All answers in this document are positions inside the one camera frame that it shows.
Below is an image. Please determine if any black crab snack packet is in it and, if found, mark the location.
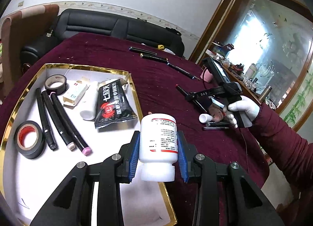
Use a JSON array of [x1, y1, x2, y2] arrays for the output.
[[94, 78, 137, 129]]

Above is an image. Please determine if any black gold tipped pen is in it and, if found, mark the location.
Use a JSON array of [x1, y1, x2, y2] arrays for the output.
[[140, 54, 168, 65]]

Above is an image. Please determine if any clear gel pen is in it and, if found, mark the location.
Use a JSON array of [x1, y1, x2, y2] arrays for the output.
[[202, 127, 229, 131]]

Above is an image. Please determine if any white gold small box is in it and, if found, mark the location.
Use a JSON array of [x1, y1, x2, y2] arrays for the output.
[[63, 80, 89, 107]]

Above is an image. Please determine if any steel thermos on ledge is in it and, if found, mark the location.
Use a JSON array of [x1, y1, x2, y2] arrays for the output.
[[258, 84, 272, 103]]

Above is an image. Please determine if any black teal tipped pen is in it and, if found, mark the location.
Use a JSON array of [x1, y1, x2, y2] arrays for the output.
[[167, 62, 200, 80]]

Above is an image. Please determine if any gold rimmed white tray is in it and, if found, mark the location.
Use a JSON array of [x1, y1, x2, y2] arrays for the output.
[[1, 64, 177, 225]]

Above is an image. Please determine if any black pen far left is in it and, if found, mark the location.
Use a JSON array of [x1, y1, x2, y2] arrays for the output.
[[128, 47, 157, 56]]

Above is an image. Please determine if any black sofa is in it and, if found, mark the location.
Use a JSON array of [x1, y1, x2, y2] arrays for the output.
[[20, 9, 185, 66]]

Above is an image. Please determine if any grey capped black marker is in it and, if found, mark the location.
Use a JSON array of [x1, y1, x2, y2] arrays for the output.
[[41, 90, 76, 151]]

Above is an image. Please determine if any large white pill bottle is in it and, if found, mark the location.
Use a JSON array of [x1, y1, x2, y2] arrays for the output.
[[139, 113, 178, 182]]

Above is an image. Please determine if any thick black pen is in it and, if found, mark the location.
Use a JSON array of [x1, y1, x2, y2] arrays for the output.
[[176, 84, 209, 114]]

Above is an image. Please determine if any white gloved right hand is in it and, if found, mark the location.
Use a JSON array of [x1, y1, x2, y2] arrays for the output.
[[223, 96, 260, 128]]

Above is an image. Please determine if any pink capped black marker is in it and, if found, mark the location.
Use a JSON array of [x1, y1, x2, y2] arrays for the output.
[[50, 93, 92, 156]]

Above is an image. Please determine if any pink plush toy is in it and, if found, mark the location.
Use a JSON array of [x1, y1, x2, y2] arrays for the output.
[[209, 104, 229, 122]]

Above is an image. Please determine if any white spray bottle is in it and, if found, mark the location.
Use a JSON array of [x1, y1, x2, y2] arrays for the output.
[[80, 86, 98, 121]]

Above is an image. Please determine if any black tape roll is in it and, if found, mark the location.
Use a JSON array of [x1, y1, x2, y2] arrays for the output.
[[45, 74, 67, 95]]

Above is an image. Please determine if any red core tape roll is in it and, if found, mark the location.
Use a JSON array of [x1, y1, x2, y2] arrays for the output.
[[14, 121, 45, 159]]

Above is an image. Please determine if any pink thermos bottle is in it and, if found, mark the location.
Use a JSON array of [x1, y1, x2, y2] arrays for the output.
[[200, 68, 213, 83]]

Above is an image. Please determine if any maroon sleeved right forearm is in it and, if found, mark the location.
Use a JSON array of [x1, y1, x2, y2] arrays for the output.
[[245, 102, 312, 198]]

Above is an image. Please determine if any brown pink armchair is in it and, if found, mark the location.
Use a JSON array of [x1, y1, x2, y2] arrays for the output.
[[1, 4, 59, 96]]

